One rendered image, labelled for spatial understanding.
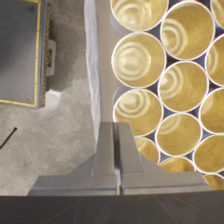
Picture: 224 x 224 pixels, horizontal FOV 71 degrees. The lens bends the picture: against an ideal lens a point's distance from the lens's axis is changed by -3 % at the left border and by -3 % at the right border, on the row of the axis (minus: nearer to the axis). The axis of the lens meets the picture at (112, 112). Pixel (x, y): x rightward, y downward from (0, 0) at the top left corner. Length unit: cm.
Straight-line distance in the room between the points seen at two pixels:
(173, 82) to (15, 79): 108
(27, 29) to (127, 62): 96
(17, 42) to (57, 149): 100
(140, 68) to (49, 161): 162
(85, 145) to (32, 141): 52
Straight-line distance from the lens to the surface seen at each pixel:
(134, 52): 29
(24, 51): 120
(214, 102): 34
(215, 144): 35
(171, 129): 33
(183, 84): 31
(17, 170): 203
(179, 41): 31
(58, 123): 158
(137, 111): 30
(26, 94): 123
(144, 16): 30
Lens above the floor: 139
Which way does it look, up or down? 72 degrees down
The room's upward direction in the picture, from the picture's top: 179 degrees clockwise
